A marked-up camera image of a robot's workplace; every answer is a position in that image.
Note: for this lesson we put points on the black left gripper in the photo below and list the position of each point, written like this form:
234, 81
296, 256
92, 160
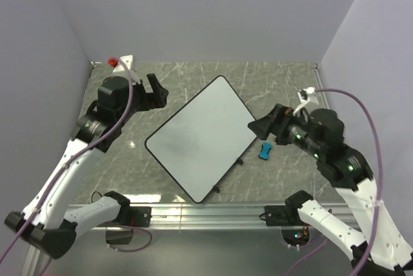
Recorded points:
156, 99

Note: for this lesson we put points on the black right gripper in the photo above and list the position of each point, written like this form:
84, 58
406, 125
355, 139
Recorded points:
277, 121

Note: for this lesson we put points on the blue bone-shaped whiteboard eraser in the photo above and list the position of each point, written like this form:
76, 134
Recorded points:
265, 150

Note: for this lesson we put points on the white whiteboard black frame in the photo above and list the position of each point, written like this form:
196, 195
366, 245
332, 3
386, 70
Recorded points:
204, 139

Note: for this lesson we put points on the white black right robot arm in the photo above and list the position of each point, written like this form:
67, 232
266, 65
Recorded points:
348, 172

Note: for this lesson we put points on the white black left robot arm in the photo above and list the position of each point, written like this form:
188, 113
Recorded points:
46, 223

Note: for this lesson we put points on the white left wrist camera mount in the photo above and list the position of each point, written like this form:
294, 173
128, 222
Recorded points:
124, 66

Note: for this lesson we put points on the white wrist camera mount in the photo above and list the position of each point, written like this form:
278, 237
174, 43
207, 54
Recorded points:
308, 100
124, 66

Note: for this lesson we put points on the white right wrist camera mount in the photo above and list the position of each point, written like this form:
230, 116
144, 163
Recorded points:
308, 100

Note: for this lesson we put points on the aluminium right side rail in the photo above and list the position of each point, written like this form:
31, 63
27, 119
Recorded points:
326, 95

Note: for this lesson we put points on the aluminium rail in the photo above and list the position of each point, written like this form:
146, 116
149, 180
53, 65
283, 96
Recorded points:
172, 216
326, 95

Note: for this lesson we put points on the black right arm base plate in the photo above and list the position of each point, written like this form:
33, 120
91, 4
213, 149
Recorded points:
278, 215

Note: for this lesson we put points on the aluminium front rail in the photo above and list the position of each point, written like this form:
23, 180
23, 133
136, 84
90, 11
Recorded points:
172, 216

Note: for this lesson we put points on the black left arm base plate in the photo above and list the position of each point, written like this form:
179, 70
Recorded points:
138, 216

